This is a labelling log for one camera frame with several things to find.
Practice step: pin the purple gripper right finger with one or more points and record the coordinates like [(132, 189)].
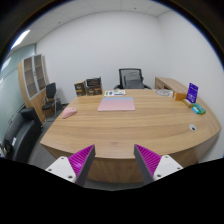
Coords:
[(153, 166)]

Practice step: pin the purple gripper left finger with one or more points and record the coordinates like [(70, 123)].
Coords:
[(74, 168)]

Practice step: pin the pink computer mouse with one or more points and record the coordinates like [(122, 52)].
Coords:
[(68, 111)]

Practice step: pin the pink mouse pad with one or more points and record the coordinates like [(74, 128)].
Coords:
[(117, 104)]

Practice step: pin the black leather sofa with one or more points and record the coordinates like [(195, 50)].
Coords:
[(22, 135)]

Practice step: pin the small black side chair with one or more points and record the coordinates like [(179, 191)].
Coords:
[(51, 101)]

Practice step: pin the orange small box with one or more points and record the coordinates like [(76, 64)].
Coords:
[(180, 96)]

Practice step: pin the green blue packet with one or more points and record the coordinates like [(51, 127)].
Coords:
[(198, 109)]

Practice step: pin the brown box left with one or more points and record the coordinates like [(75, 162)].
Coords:
[(80, 88)]

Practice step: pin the green white leaflet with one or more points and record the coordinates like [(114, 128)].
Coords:
[(112, 93)]

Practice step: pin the dark box right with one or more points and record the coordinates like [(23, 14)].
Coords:
[(94, 86)]

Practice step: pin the wooden side cabinet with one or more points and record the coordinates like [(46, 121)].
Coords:
[(170, 84)]

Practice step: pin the black mesh office chair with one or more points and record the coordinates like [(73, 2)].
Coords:
[(131, 78)]

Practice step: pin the purple standing sign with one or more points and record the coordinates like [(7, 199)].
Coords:
[(192, 93)]

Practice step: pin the wooden bookshelf cabinet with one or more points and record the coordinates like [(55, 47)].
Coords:
[(32, 80)]

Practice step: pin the ceiling light panel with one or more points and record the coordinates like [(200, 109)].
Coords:
[(20, 39)]

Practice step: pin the desk cable grommet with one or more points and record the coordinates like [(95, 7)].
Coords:
[(192, 127)]

